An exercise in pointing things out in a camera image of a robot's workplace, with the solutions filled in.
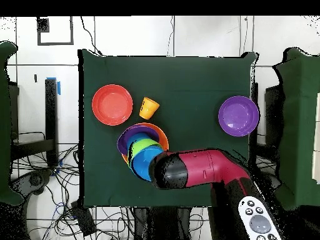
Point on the large orange bowl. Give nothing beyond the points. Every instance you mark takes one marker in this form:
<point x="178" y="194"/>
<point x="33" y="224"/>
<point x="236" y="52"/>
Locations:
<point x="163" y="138"/>

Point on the green bowl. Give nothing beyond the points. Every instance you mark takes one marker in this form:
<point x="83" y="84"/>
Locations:
<point x="141" y="145"/>

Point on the small translucent blue bowl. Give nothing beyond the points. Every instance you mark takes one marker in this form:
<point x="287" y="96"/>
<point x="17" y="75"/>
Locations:
<point x="137" y="137"/>

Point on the orange cup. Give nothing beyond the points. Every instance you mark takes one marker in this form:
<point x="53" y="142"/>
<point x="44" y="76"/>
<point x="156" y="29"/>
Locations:
<point x="148" y="108"/>

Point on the purple bowl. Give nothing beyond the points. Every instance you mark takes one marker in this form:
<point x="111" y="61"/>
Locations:
<point x="125" y="140"/>
<point x="238" y="116"/>

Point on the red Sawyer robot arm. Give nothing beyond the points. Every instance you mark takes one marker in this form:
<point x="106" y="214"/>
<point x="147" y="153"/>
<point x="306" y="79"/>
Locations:
<point x="205" y="167"/>

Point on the dark green tablecloth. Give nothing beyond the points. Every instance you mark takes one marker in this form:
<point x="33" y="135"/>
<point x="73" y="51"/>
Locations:
<point x="162" y="82"/>

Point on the red shallow bowl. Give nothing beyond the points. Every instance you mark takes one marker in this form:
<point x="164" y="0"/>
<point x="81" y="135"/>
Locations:
<point x="112" y="104"/>

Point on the black metal stand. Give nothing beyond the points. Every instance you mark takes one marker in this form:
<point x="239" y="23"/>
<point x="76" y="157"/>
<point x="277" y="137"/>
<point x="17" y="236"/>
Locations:
<point x="51" y="120"/>

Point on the blue tape strip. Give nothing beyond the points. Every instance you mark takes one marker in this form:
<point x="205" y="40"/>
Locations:
<point x="58" y="88"/>

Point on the black power brick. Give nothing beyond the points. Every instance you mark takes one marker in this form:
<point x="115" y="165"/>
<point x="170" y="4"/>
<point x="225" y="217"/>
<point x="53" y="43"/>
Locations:
<point x="83" y="218"/>

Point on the green cloth side table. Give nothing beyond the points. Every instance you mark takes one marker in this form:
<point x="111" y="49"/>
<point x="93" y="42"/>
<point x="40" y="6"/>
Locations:
<point x="300" y="125"/>
<point x="5" y="125"/>

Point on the white box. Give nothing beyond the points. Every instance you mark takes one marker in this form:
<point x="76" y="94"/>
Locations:
<point x="317" y="162"/>

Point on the black pedestal leg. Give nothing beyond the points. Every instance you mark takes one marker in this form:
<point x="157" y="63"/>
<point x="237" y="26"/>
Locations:
<point x="35" y="180"/>

